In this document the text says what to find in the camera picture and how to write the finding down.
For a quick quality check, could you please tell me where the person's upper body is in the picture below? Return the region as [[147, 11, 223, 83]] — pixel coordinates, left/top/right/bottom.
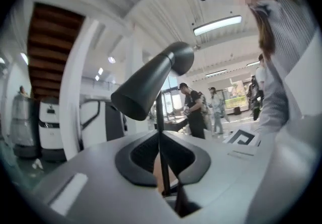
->
[[248, 0, 322, 118]]

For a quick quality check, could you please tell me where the white wheeled robot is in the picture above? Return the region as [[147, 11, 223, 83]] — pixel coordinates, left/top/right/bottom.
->
[[38, 96, 66, 163]]

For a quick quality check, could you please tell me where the person's right forearm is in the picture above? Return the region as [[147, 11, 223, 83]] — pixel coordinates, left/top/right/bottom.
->
[[253, 61, 302, 135]]

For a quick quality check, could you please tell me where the long ceiling light fixture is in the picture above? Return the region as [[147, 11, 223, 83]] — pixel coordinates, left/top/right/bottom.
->
[[193, 15, 243, 37]]

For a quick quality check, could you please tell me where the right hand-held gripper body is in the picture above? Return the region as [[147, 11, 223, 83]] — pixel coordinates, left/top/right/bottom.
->
[[222, 128, 262, 147]]

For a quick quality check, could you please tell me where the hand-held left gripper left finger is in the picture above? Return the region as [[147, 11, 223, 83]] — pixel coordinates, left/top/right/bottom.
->
[[32, 130, 182, 224]]

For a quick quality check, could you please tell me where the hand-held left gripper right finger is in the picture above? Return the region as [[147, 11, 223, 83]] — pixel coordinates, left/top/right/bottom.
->
[[159, 130, 276, 224]]

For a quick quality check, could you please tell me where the white machine with black trim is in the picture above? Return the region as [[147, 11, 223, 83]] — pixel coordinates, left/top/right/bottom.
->
[[79, 99, 108, 148]]

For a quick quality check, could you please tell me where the dark grey machine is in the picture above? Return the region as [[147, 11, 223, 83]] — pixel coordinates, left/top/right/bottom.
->
[[105, 102, 128, 141]]

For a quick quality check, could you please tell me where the grey covered robot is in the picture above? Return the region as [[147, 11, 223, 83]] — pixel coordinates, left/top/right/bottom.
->
[[10, 85, 40, 160]]

